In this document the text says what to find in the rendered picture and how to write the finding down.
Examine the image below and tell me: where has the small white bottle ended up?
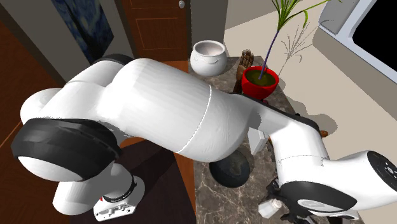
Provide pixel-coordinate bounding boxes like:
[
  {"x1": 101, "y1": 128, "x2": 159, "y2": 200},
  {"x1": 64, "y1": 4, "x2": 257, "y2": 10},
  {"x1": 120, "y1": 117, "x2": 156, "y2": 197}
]
[{"x1": 258, "y1": 198, "x2": 283, "y2": 219}]

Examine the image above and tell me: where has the dark round bowl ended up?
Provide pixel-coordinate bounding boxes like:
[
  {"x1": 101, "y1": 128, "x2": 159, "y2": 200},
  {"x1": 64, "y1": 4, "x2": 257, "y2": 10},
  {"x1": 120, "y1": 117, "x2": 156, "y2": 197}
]
[{"x1": 209, "y1": 150, "x2": 251, "y2": 189}]

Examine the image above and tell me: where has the white box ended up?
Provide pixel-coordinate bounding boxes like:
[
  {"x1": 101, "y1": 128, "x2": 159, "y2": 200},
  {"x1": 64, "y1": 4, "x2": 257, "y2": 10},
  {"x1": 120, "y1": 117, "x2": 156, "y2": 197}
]
[{"x1": 247, "y1": 127, "x2": 269, "y2": 156}]

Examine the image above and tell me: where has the red pot with green plant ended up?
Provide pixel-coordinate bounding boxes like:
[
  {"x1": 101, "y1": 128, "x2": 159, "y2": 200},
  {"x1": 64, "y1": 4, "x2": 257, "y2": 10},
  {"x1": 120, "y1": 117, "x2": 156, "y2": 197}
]
[{"x1": 240, "y1": 0, "x2": 342, "y2": 101}]

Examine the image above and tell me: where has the dark robot stand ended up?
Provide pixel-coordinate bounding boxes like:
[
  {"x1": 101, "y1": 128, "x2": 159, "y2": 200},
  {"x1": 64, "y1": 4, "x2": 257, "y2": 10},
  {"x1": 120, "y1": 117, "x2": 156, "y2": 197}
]
[{"x1": 69, "y1": 139, "x2": 198, "y2": 224}]

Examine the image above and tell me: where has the brown wooden hand figure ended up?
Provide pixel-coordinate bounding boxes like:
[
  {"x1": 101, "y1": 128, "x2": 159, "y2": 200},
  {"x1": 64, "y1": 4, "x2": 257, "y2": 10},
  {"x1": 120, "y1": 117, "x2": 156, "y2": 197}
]
[{"x1": 232, "y1": 48, "x2": 255, "y2": 94}]

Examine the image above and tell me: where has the white round pot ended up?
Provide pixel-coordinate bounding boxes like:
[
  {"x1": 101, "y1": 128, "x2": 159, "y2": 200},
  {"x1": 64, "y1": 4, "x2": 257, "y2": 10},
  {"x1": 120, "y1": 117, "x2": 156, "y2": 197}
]
[{"x1": 189, "y1": 39, "x2": 228, "y2": 78}]

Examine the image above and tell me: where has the white framed window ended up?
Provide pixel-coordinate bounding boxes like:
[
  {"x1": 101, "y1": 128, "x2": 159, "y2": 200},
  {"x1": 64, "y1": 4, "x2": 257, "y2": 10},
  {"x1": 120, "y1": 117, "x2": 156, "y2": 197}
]
[{"x1": 318, "y1": 0, "x2": 397, "y2": 85}]

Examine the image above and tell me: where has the brown wooden door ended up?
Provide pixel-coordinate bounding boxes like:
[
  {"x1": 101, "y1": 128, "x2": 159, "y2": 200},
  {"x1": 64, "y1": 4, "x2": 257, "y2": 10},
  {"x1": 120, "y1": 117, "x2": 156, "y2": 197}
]
[{"x1": 121, "y1": 0, "x2": 191, "y2": 62}]

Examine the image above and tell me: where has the blue wall picture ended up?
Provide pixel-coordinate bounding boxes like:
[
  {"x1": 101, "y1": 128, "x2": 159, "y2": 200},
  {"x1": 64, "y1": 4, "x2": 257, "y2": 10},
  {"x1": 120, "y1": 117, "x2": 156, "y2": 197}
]
[{"x1": 50, "y1": 0, "x2": 115, "y2": 65}]

